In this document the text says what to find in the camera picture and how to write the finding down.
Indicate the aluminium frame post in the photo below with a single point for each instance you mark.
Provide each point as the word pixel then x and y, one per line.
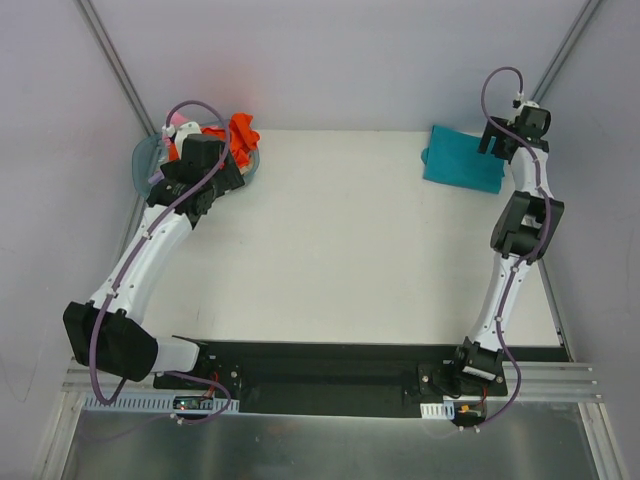
pixel 99 33
pixel 566 49

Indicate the aluminium front rail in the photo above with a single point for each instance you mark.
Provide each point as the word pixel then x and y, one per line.
pixel 559 382

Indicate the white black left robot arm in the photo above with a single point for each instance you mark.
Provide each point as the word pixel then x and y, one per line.
pixel 106 332

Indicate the teal t shirt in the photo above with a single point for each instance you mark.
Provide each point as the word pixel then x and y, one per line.
pixel 451 158

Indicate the white slotted left cable duct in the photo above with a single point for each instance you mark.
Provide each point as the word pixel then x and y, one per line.
pixel 163 403

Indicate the pink t shirt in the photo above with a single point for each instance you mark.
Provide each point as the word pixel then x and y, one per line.
pixel 176 120

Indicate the lavender t shirt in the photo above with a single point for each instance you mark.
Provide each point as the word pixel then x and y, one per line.
pixel 155 178

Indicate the white slotted cable duct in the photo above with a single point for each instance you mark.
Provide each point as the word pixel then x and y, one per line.
pixel 438 411
pixel 163 403

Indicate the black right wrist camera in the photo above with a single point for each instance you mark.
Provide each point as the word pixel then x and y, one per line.
pixel 531 123

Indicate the teal plastic laundry basket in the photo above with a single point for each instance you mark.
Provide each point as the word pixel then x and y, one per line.
pixel 152 152

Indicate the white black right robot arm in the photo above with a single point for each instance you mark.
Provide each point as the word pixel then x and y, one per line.
pixel 519 239

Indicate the aluminium left frame post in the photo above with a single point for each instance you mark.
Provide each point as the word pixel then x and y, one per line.
pixel 99 33

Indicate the orange t shirt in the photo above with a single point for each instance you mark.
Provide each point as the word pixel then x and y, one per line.
pixel 243 138

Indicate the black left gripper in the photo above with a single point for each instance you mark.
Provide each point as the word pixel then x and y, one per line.
pixel 232 170

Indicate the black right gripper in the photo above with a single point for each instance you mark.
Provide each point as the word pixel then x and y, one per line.
pixel 491 140

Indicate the white slotted right cable duct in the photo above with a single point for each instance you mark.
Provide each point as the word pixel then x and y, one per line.
pixel 438 411

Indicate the aluminium right frame post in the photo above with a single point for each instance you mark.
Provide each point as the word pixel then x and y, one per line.
pixel 566 49

